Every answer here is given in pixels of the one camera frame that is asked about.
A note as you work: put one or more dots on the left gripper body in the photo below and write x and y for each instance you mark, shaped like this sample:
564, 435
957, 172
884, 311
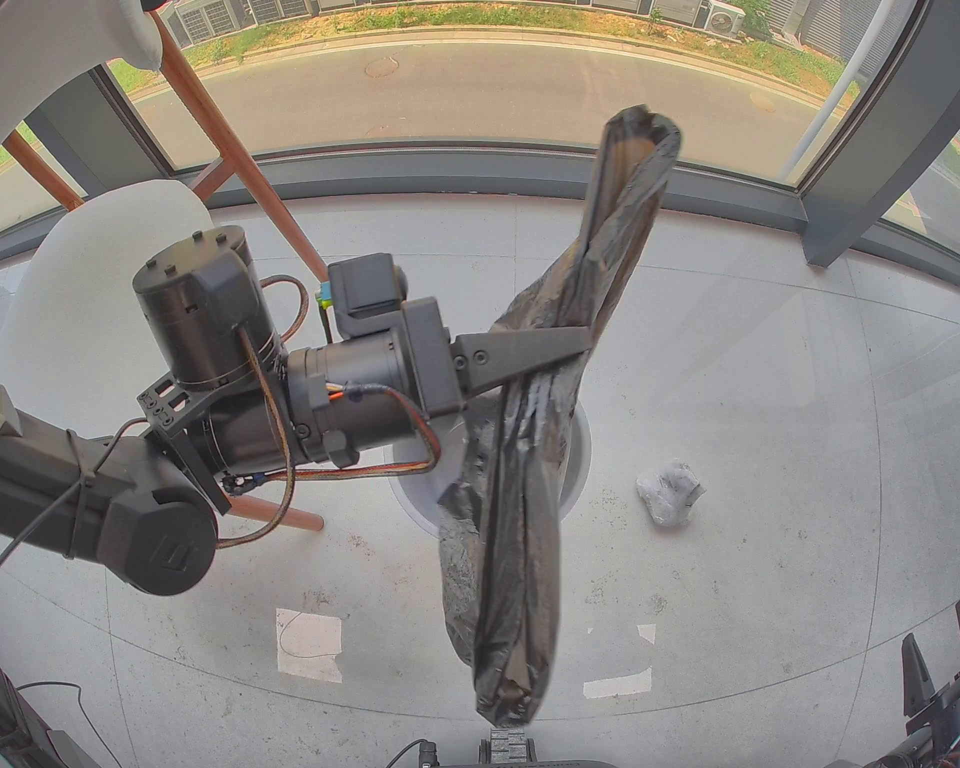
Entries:
375, 375

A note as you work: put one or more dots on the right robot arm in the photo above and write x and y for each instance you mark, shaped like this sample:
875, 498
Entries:
911, 757

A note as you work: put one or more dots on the crumpled white paper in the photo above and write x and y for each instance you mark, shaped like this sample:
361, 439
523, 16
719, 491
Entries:
670, 493

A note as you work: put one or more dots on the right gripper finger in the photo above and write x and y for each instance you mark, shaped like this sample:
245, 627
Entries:
916, 679

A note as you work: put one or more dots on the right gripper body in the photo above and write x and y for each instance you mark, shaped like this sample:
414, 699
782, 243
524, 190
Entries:
937, 716

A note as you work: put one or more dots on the white chair with wooden legs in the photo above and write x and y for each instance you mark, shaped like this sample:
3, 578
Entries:
90, 255

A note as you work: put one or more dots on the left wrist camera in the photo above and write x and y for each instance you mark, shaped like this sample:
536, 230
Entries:
364, 289

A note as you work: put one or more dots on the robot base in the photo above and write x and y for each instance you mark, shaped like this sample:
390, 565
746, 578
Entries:
508, 748

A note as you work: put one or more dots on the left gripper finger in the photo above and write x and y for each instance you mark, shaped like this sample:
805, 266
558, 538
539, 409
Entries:
517, 352

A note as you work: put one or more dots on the window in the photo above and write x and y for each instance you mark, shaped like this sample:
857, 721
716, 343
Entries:
480, 169

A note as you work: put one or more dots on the black plastic bag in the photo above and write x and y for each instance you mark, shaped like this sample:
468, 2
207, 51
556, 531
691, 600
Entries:
517, 525

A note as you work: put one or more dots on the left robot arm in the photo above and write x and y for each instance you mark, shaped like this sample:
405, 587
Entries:
150, 495

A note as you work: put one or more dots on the white trash bin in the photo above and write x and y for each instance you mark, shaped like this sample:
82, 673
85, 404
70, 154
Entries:
578, 465

